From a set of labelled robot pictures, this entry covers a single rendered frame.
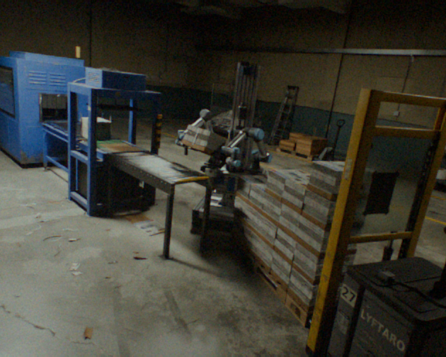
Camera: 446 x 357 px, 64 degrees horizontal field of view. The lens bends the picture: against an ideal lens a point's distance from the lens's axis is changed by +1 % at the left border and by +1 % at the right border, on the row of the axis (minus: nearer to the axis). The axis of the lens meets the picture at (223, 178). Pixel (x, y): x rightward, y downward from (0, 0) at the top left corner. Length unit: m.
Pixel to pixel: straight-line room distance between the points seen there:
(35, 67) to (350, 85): 7.57
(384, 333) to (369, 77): 8.56
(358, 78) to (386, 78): 0.73
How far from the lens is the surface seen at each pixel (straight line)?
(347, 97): 10.51
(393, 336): 2.26
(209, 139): 3.77
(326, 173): 2.70
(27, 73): 6.54
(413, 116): 9.82
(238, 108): 4.32
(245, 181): 3.72
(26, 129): 6.63
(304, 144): 9.88
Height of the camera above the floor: 1.81
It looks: 15 degrees down
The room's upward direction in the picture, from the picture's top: 7 degrees clockwise
